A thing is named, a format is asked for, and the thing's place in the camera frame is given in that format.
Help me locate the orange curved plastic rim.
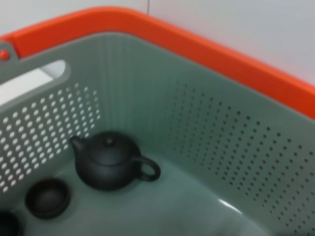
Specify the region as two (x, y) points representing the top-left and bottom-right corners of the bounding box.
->
(0, 6), (315, 104)

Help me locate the dark clay teacup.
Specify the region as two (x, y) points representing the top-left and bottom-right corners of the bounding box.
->
(25, 178), (71, 220)
(0, 210), (25, 236)

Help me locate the grey-green perforated storage bin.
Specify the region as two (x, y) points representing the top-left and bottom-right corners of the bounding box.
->
(0, 31), (315, 236)

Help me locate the dark clay teapot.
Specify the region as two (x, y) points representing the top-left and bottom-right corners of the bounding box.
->
(70, 131), (162, 191)

